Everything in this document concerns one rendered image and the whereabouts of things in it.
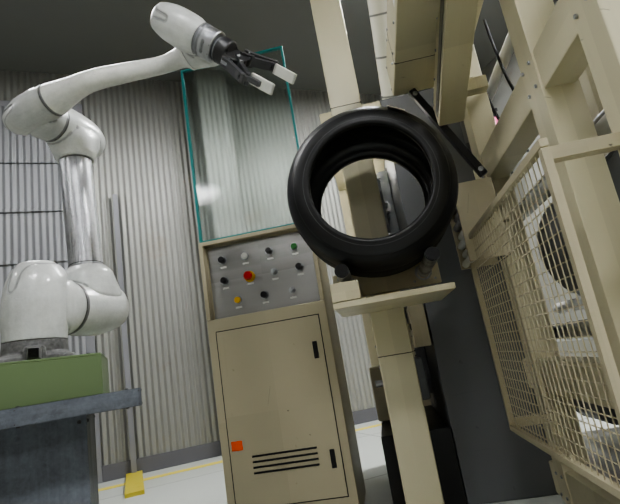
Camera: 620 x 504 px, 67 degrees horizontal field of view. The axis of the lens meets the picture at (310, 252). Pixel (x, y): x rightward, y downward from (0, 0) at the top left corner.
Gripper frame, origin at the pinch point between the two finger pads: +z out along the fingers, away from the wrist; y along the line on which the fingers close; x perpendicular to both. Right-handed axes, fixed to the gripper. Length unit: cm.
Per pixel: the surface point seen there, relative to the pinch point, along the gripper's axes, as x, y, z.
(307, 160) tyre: -24.6, -14.4, 11.3
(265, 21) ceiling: -76, -295, -142
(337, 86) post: -20, -75, -4
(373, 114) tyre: -6.6, -30.0, 22.1
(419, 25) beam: 19, -50, 20
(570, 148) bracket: 23, 15, 68
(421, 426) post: -85, 3, 91
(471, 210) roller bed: -27, -47, 68
